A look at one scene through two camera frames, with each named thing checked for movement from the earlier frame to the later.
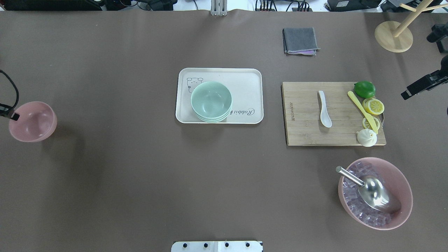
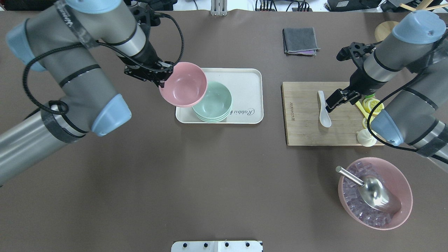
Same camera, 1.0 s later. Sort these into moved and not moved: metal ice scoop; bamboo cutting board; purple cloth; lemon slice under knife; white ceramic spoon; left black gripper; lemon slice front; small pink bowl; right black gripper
Moved: right black gripper; small pink bowl; left black gripper
Not moved: metal ice scoop; lemon slice front; white ceramic spoon; lemon slice under knife; purple cloth; bamboo cutting board
